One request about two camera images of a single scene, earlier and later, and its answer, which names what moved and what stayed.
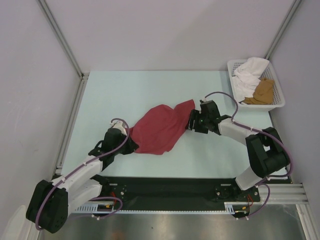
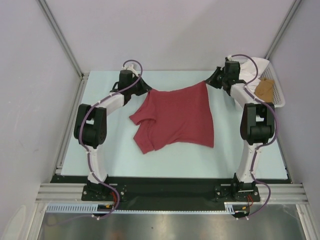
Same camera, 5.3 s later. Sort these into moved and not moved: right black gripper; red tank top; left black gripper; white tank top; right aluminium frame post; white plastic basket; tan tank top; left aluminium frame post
Moved: red tank top; left black gripper; right black gripper
Not moved: left aluminium frame post; white plastic basket; tan tank top; white tank top; right aluminium frame post
